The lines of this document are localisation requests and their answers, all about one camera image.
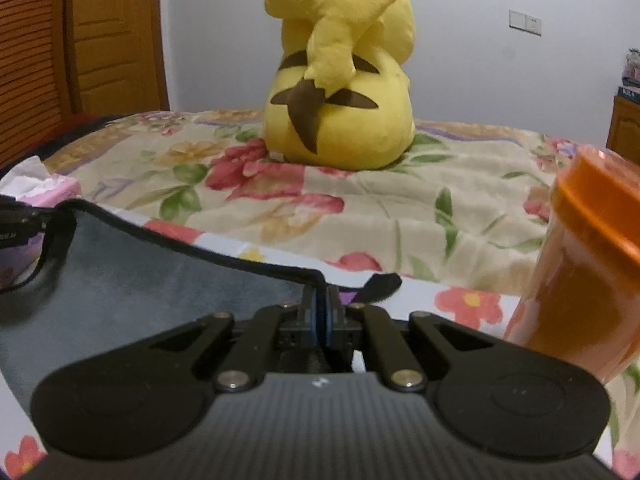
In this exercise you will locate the beige floral blanket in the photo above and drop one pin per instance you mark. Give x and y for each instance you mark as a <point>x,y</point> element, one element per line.
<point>350,210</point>

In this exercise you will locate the white wall switch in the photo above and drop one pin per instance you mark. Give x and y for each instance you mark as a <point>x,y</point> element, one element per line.
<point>525,22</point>

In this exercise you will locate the grey towel with black edging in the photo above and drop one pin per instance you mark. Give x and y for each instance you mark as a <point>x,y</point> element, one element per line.
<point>150,280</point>

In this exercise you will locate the wooden louvered wardrobe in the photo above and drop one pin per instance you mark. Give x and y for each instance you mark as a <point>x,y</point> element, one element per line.
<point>27,50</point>

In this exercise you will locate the wooden cabinet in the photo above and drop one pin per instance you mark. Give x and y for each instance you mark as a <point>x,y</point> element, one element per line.
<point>625,130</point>

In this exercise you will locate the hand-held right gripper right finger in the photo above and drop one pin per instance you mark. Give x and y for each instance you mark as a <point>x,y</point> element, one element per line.
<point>328,317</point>

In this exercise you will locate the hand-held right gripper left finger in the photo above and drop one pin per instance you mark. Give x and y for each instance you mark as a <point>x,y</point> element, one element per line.
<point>315,317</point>

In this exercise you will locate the orange plastic jar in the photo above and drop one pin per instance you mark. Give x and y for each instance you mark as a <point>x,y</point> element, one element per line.
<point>575,285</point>

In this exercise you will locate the pink tissue pack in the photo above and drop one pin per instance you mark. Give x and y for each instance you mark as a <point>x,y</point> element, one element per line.
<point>50,190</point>

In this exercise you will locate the yellow plush toy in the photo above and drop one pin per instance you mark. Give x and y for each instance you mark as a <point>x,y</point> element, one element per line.
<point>345,85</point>

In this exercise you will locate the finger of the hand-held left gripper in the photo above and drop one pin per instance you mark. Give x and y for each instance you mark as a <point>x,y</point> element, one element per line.
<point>25,210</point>

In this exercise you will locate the white floral bed sheet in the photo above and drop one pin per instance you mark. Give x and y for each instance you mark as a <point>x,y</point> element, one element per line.
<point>430,292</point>

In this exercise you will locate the wooden door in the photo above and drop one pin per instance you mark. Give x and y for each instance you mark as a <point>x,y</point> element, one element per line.
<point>110,35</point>

